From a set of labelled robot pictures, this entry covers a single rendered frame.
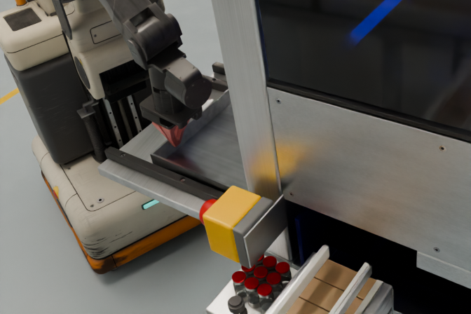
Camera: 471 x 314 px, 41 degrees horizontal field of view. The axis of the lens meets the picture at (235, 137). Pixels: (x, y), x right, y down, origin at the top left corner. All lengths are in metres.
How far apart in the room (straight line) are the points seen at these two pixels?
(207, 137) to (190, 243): 1.07
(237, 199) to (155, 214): 1.27
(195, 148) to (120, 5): 0.33
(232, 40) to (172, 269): 1.53
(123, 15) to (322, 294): 0.53
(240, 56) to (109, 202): 1.40
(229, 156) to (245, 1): 0.52
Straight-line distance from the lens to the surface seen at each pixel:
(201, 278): 2.16
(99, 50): 1.83
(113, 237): 2.11
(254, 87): 0.78
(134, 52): 1.05
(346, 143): 0.74
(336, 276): 0.89
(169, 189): 1.15
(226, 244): 0.87
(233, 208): 0.86
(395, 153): 0.72
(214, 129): 1.26
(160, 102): 1.12
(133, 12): 1.04
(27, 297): 2.34
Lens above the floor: 1.62
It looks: 37 degrees down
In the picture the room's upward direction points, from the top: 11 degrees counter-clockwise
